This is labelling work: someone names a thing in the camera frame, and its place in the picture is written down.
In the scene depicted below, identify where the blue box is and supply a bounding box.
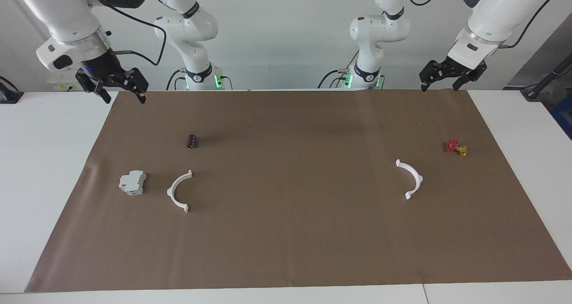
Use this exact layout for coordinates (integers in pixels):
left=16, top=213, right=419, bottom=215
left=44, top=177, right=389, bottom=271
left=551, top=96, right=572, bottom=140

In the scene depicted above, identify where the black left base cable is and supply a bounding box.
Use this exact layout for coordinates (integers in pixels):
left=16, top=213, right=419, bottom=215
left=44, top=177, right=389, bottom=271
left=317, top=49, right=359, bottom=89

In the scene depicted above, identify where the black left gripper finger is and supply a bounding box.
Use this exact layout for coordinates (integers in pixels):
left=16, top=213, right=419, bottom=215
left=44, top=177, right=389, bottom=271
left=419, top=59, right=448, bottom=93
left=452, top=60, right=488, bottom=92

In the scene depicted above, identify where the white half-ring pipe clamp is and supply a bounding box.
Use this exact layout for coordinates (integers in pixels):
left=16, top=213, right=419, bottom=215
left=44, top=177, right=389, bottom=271
left=395, top=159, right=424, bottom=201
left=166, top=169, right=193, bottom=213

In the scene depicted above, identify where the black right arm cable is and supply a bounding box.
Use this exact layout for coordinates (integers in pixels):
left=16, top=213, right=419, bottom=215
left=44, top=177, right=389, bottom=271
left=83, top=0, right=168, bottom=68

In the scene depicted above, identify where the red and yellow valve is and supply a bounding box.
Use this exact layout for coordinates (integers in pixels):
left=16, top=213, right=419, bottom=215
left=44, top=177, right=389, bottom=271
left=444, top=139, right=469, bottom=157

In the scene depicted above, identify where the brown paper mat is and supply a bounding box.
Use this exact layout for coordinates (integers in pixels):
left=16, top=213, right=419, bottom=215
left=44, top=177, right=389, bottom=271
left=25, top=89, right=572, bottom=293

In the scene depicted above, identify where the white yellow power strip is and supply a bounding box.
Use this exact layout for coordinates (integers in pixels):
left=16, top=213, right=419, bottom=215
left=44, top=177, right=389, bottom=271
left=46, top=78, right=84, bottom=93

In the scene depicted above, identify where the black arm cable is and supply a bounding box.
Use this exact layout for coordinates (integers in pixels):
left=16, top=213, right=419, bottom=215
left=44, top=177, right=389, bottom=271
left=83, top=0, right=168, bottom=68
left=402, top=0, right=564, bottom=50

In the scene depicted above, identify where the black stand base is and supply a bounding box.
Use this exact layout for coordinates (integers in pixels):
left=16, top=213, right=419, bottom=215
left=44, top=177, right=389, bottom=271
left=0, top=75, right=24, bottom=105

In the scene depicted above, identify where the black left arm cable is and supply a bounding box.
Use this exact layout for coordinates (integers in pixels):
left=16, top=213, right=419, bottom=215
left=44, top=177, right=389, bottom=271
left=402, top=0, right=564, bottom=50

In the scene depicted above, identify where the black tripod stand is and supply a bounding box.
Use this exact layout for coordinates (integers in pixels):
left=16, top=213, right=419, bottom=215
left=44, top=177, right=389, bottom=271
left=521, top=54, right=572, bottom=101

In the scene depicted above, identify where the white circuit breaker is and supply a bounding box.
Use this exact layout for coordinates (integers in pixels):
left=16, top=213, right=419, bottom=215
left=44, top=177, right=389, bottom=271
left=118, top=170, right=147, bottom=196

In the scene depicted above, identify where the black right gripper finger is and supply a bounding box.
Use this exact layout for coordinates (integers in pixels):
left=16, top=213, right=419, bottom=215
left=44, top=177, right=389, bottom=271
left=75, top=69, right=112, bottom=105
left=122, top=68, right=149, bottom=105

